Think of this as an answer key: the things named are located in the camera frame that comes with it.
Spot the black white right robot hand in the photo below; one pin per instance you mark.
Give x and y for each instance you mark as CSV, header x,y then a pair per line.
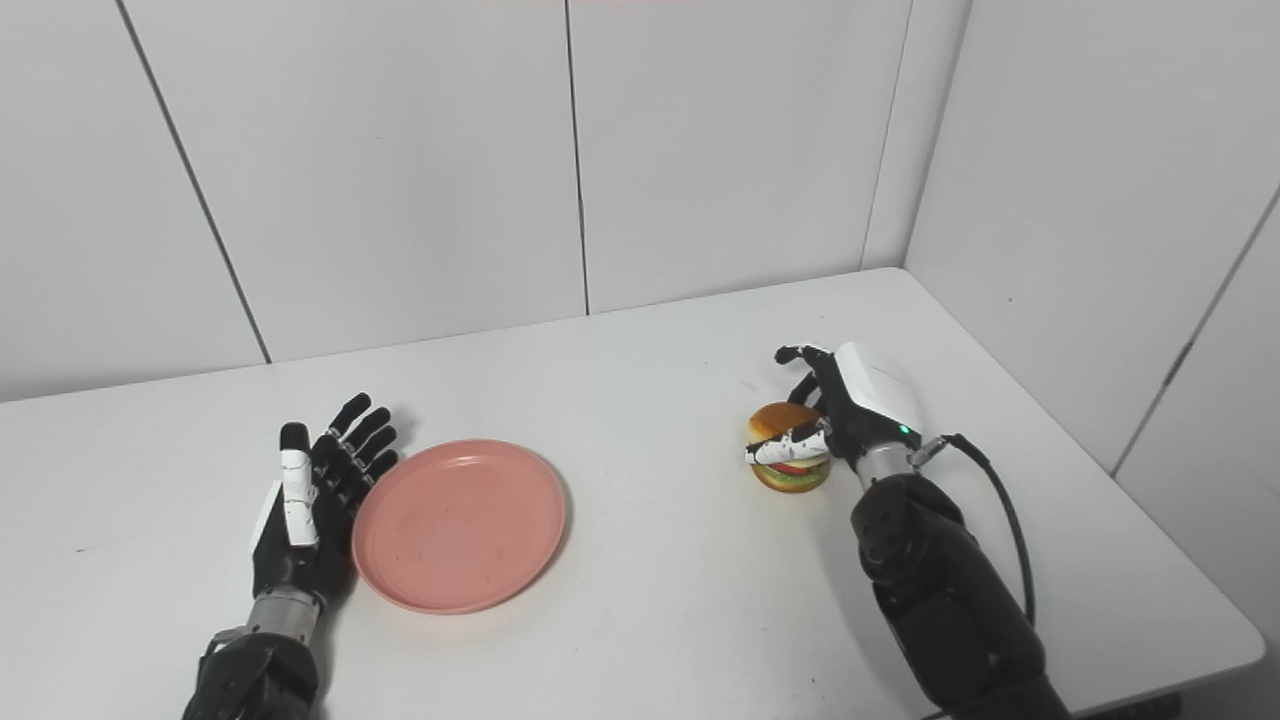
x,y
860,405

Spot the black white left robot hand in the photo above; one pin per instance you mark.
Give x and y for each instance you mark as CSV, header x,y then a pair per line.
x,y
300,550

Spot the toy hamburger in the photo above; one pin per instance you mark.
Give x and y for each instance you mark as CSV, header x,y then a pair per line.
x,y
780,418

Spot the pink round plate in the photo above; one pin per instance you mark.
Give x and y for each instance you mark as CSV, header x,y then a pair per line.
x,y
458,527

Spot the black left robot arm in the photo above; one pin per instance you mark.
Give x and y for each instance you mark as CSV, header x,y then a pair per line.
x,y
255,670

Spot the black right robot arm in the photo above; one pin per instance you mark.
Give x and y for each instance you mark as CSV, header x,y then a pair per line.
x,y
940,590

